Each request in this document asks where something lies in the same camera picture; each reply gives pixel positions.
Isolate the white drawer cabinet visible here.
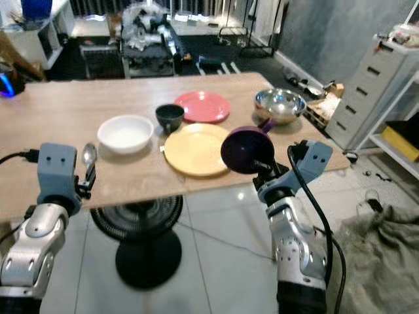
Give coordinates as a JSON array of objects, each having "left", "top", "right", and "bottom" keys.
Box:
[{"left": 326, "top": 39, "right": 408, "bottom": 151}]

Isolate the yellow plate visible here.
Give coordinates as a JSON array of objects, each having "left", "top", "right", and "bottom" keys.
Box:
[{"left": 163, "top": 123, "right": 231, "bottom": 178}]

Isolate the brown cardboard sheet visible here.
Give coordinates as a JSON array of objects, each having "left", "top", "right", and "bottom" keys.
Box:
[{"left": 0, "top": 33, "right": 40, "bottom": 80}]

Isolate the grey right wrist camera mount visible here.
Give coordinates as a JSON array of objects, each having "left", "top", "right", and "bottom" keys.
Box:
[{"left": 259, "top": 139, "right": 334, "bottom": 203}]

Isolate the black speaker blue light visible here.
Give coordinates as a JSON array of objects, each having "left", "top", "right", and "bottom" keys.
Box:
[{"left": 0, "top": 71, "right": 19, "bottom": 99}]

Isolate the white shelf unit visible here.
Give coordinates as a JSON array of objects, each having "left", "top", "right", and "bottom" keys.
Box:
[{"left": 10, "top": 0, "right": 74, "bottom": 69}]

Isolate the metal spoon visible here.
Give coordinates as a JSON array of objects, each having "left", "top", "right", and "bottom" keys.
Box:
[{"left": 82, "top": 143, "right": 99, "bottom": 172}]

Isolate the steel bowl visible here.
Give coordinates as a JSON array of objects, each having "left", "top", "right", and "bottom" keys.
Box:
[{"left": 254, "top": 88, "right": 307, "bottom": 126}]

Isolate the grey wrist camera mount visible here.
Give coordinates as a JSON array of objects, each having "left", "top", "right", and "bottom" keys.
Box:
[
  {"left": 37, "top": 143, "right": 81, "bottom": 217},
  {"left": 259, "top": 139, "right": 334, "bottom": 203}
]

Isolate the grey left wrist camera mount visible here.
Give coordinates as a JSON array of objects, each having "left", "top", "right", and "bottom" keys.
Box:
[{"left": 37, "top": 143, "right": 81, "bottom": 217}]

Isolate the white open rack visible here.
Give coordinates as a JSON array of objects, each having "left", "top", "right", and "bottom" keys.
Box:
[{"left": 370, "top": 72, "right": 419, "bottom": 177}]

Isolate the blue vase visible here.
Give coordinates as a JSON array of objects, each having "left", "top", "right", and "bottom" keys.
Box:
[{"left": 21, "top": 0, "right": 56, "bottom": 20}]

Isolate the red plate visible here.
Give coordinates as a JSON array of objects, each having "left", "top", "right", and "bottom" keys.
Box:
[{"left": 174, "top": 91, "right": 231, "bottom": 124}]

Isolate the dark purple dish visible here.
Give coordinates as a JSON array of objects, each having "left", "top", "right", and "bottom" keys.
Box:
[{"left": 220, "top": 118, "right": 278, "bottom": 175}]

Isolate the black floor fan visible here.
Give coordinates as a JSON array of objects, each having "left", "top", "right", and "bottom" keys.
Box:
[{"left": 90, "top": 195, "right": 184, "bottom": 290}]

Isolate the yellow box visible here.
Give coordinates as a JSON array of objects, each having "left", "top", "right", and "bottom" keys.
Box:
[{"left": 383, "top": 123, "right": 419, "bottom": 162}]

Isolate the black crate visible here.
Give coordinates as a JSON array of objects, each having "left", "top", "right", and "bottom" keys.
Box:
[{"left": 80, "top": 44, "right": 122, "bottom": 80}]

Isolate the light wooden table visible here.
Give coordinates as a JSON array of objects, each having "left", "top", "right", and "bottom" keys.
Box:
[{"left": 0, "top": 72, "right": 351, "bottom": 226}]

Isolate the olive green sack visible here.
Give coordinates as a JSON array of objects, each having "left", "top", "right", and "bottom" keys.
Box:
[{"left": 334, "top": 206, "right": 419, "bottom": 314}]

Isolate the white bowl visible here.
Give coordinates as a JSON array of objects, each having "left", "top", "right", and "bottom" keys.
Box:
[{"left": 97, "top": 115, "right": 155, "bottom": 155}]

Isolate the black cluttered cart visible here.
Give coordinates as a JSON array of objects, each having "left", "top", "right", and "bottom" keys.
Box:
[{"left": 121, "top": 3, "right": 179, "bottom": 78}]

